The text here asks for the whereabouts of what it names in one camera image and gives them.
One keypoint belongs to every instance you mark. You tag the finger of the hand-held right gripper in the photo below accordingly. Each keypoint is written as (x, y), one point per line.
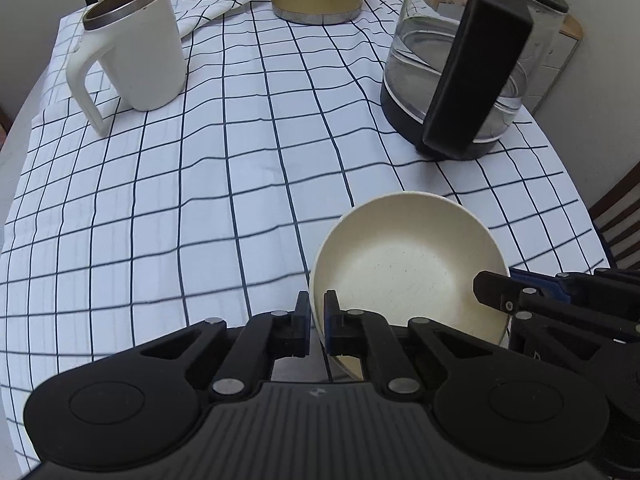
(545, 282)
(550, 310)

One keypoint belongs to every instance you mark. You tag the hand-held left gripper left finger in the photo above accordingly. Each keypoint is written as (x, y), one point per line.
(301, 322)

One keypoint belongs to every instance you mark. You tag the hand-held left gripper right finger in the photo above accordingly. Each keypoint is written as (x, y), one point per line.
(330, 322)

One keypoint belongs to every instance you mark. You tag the cream bowl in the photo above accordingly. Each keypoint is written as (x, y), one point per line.
(410, 270)

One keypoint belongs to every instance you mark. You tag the wooden chair with black seat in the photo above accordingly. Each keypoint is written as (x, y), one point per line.
(620, 220)

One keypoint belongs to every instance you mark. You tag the white black checked tablecloth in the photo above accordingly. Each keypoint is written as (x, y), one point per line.
(200, 185)

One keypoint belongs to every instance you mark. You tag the grey cabinet with wooden knobs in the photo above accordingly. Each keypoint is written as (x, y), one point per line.
(555, 70)

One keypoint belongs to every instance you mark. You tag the white mug with steel rim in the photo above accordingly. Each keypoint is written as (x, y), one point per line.
(135, 45)

